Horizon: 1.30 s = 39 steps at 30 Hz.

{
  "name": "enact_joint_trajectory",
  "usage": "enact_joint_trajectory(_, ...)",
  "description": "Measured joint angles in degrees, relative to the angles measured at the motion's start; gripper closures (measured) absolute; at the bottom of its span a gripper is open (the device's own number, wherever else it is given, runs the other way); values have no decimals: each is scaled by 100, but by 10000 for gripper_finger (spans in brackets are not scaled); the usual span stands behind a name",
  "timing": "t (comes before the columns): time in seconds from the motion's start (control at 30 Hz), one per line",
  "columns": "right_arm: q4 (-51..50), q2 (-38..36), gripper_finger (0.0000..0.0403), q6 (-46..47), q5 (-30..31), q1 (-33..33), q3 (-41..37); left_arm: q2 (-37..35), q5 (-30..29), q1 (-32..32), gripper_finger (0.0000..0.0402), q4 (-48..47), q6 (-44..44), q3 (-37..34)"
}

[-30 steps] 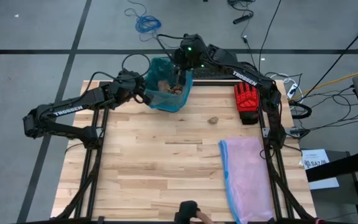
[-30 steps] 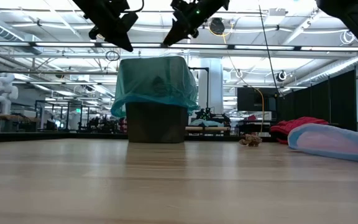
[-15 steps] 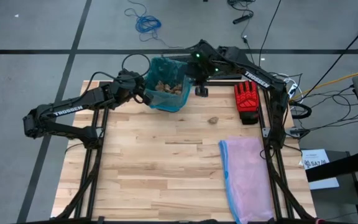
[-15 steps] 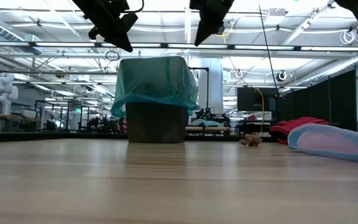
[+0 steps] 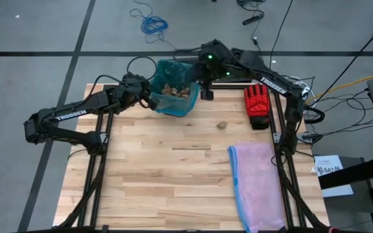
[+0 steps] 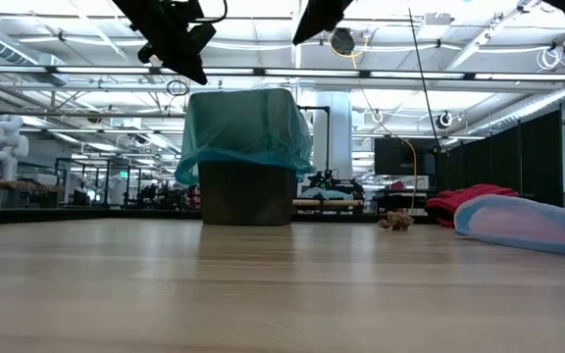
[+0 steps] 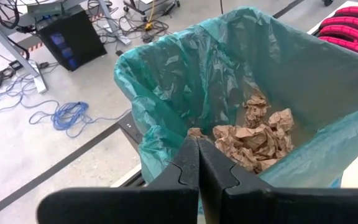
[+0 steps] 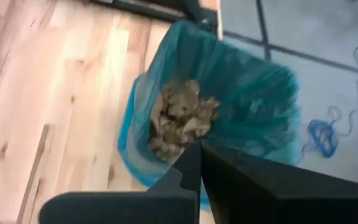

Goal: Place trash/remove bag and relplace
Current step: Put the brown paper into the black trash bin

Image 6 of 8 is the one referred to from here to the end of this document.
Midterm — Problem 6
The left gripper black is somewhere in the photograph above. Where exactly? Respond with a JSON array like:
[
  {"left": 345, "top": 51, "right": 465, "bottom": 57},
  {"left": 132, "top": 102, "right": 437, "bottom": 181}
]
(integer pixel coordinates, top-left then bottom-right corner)
[{"left": 110, "top": 0, "right": 218, "bottom": 84}]

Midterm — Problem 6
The green plastic trash bag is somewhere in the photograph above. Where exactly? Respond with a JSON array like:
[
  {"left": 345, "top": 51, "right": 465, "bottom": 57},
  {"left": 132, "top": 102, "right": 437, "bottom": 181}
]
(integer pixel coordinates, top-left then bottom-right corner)
[{"left": 174, "top": 87, "right": 316, "bottom": 186}]

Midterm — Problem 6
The dark grey waste bin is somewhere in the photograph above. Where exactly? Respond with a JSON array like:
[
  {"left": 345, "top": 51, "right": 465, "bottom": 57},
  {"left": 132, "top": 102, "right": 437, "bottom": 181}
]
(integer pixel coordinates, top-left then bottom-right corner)
[{"left": 197, "top": 160, "right": 298, "bottom": 227}]

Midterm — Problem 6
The brown paper ball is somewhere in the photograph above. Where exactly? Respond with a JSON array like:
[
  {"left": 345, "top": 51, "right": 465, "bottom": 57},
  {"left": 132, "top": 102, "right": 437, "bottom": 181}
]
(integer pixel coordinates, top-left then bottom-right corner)
[{"left": 376, "top": 209, "right": 415, "bottom": 232}]

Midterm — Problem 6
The white square pillar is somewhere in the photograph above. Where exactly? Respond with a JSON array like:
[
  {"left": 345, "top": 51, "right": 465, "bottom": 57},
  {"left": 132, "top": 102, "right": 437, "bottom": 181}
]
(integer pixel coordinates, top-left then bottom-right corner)
[{"left": 311, "top": 90, "right": 355, "bottom": 180}]

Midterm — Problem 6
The black display screen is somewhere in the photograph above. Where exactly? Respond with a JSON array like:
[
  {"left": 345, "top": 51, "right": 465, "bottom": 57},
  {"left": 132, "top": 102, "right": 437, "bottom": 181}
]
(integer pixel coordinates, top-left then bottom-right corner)
[{"left": 373, "top": 136, "right": 439, "bottom": 177}]

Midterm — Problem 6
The wooden top workbench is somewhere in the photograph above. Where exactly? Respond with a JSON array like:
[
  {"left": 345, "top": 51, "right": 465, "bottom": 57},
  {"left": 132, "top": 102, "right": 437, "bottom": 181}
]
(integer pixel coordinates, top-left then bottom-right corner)
[{"left": 291, "top": 197, "right": 363, "bottom": 208}]

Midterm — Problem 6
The black room divider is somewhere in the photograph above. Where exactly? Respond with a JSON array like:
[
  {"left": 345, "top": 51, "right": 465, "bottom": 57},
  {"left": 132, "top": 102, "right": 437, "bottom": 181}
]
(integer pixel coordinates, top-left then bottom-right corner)
[{"left": 437, "top": 110, "right": 564, "bottom": 208}]

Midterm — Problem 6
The red black work glove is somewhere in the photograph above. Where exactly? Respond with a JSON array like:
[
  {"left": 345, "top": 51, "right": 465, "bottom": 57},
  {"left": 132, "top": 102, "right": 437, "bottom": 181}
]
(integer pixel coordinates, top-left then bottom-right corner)
[{"left": 424, "top": 183, "right": 520, "bottom": 228}]

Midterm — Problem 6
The yellow cable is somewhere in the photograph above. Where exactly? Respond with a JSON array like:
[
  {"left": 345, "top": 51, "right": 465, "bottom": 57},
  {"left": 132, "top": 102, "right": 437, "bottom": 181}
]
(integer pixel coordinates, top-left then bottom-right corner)
[{"left": 374, "top": 113, "right": 419, "bottom": 212}]

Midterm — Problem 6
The silver ventilation duct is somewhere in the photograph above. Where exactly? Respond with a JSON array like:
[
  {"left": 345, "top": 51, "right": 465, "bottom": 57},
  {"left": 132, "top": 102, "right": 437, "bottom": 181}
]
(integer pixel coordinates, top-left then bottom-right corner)
[{"left": 0, "top": 22, "right": 71, "bottom": 88}]

